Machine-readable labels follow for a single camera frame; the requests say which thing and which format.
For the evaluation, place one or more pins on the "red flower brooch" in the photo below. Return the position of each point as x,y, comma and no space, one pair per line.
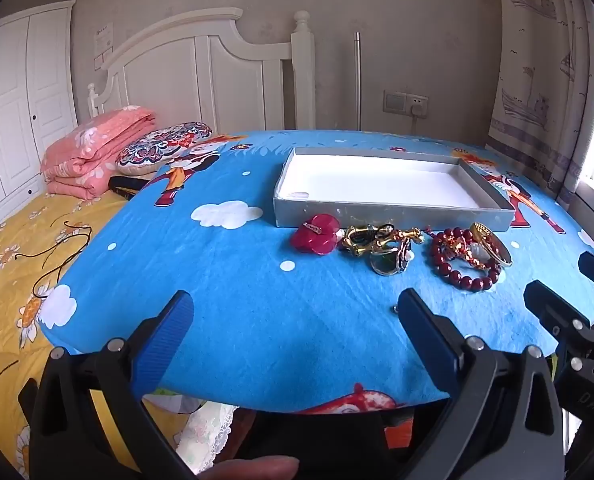
317,235

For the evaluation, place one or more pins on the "white wardrobe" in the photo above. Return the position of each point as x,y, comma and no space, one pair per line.
12,125

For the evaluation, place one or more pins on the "white wooden headboard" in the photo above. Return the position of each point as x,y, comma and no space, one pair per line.
177,75

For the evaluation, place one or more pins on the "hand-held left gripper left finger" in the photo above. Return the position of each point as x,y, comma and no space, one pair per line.
169,340

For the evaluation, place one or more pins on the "grey cardboard tray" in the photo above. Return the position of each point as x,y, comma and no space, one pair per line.
377,180

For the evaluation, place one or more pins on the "blue cartoon tablecloth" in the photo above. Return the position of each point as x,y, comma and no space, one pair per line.
277,310

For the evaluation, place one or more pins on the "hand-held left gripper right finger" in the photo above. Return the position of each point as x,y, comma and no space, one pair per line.
427,340

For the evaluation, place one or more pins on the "yellow floral bed sheet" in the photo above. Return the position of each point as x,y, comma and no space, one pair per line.
7,285

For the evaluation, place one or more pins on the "white wall socket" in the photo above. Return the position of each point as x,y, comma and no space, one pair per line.
421,101

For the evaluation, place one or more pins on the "ship print curtain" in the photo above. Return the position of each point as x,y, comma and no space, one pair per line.
537,60

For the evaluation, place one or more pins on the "paper wall notice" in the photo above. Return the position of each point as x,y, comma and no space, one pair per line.
104,45

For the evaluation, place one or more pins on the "pink folded quilt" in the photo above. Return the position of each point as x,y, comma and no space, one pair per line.
92,155

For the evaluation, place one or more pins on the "person's left hand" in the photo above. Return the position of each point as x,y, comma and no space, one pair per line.
257,467

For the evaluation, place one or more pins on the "patterned round pillow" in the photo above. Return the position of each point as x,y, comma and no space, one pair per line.
162,145

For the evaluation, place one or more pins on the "gold bangle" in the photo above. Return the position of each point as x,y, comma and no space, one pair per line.
497,250

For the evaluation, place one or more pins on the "silver metal pole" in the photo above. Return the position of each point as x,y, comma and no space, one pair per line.
358,80

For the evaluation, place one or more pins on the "white lace cloth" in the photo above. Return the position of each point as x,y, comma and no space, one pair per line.
202,430

